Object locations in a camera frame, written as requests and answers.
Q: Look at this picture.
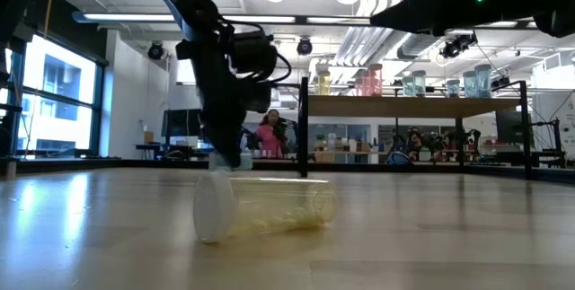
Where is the large window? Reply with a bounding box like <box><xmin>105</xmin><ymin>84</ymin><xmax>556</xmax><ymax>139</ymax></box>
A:
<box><xmin>0</xmin><ymin>33</ymin><xmax>109</xmax><ymax>162</ymax></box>

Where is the black aluminium table frame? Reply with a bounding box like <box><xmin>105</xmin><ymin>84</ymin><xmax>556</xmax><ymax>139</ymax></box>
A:
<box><xmin>0</xmin><ymin>157</ymin><xmax>575</xmax><ymax>186</ymax></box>

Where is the long ceiling light strip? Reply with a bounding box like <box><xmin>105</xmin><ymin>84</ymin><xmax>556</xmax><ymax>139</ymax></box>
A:
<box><xmin>71</xmin><ymin>11</ymin><xmax>575</xmax><ymax>30</ymax></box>

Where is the yellow hanging cord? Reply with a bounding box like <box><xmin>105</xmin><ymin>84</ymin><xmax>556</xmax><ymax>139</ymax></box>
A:
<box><xmin>43</xmin><ymin>0</ymin><xmax>58</xmax><ymax>42</ymax></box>

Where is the dark small desk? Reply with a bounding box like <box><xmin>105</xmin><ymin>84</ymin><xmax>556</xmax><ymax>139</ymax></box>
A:
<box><xmin>134</xmin><ymin>142</ymin><xmax>165</xmax><ymax>168</ymax></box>

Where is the background wooden workbench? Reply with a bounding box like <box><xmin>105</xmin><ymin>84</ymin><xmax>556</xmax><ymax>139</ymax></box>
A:
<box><xmin>313</xmin><ymin>135</ymin><xmax>392</xmax><ymax>164</ymax></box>

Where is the blue round object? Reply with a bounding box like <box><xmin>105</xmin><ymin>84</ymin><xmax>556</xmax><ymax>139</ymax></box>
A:
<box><xmin>386</xmin><ymin>150</ymin><xmax>412</xmax><ymax>166</ymax></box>

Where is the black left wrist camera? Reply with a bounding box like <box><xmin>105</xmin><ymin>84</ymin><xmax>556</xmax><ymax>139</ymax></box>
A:
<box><xmin>231</xmin><ymin>29</ymin><xmax>280</xmax><ymax>83</ymax></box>

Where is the silver ventilation duct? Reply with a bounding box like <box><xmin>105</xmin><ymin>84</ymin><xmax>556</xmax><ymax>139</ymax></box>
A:
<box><xmin>397</xmin><ymin>33</ymin><xmax>450</xmax><ymax>60</ymax></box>

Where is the black computer monitor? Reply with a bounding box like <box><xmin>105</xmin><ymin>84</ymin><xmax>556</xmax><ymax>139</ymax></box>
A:
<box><xmin>161</xmin><ymin>109</ymin><xmax>203</xmax><ymax>138</ymax></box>

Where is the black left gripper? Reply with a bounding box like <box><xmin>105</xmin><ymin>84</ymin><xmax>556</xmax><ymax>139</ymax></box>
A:
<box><xmin>176</xmin><ymin>29</ymin><xmax>273</xmax><ymax>169</ymax></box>

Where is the person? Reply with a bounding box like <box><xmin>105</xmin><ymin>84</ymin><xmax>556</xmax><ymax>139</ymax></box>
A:
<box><xmin>254</xmin><ymin>109</ymin><xmax>284</xmax><ymax>159</ymax></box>

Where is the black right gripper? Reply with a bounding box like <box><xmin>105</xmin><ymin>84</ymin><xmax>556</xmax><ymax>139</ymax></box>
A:
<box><xmin>370</xmin><ymin>0</ymin><xmax>473</xmax><ymax>37</ymax></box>

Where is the black ceiling spot lamp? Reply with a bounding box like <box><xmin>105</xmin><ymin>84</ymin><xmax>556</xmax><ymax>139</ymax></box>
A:
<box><xmin>146</xmin><ymin>41</ymin><xmax>165</xmax><ymax>61</ymax></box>
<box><xmin>296</xmin><ymin>37</ymin><xmax>314</xmax><ymax>57</ymax></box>
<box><xmin>438</xmin><ymin>32</ymin><xmax>478</xmax><ymax>60</ymax></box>

